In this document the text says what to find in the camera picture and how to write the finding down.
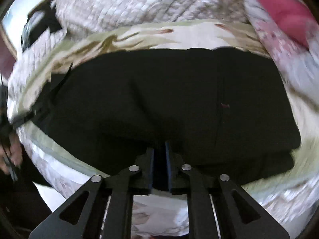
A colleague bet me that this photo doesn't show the black pants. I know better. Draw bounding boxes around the black pants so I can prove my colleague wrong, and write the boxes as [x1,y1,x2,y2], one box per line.
[12,47,302,192]

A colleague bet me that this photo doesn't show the person's left hand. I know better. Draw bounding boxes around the person's left hand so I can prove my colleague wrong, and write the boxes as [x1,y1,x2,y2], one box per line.
[0,129,23,176]

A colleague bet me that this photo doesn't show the floral fleece blanket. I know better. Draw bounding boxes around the floral fleece blanket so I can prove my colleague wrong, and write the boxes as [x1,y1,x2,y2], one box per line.
[7,20,319,239]

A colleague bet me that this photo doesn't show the beige quilted bedspread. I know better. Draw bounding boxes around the beige quilted bedspread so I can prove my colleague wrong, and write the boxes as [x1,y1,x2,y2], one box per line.
[6,0,252,125]

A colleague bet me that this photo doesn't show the pink pillow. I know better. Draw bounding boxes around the pink pillow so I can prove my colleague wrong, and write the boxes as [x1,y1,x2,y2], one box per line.
[253,0,314,50]

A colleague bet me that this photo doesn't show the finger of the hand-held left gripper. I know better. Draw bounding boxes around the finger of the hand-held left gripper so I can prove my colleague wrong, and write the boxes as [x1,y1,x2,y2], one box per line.
[11,62,74,130]

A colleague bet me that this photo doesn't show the grey-blue garment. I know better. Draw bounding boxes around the grey-blue garment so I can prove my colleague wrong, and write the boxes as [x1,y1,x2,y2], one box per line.
[21,11,50,51]

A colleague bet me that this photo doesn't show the brown wooden door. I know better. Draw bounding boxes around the brown wooden door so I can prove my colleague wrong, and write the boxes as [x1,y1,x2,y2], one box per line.
[0,27,18,80]

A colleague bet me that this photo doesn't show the person's dark clothing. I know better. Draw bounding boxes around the person's dark clothing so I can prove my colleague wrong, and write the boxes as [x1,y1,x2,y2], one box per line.
[0,169,58,239]

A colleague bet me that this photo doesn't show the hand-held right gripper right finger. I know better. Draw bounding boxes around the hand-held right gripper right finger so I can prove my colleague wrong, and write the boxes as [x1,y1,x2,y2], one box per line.
[164,141,291,239]

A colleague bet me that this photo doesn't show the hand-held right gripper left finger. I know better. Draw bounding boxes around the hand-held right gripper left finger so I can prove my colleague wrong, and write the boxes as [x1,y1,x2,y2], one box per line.
[28,147,155,239]

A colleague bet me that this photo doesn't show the black garment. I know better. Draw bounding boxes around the black garment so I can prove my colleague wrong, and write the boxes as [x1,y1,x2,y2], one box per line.
[43,2,63,34]

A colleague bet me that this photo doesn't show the pink floral quilt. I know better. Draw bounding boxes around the pink floral quilt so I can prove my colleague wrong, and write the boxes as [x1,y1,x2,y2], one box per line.
[239,0,319,120]

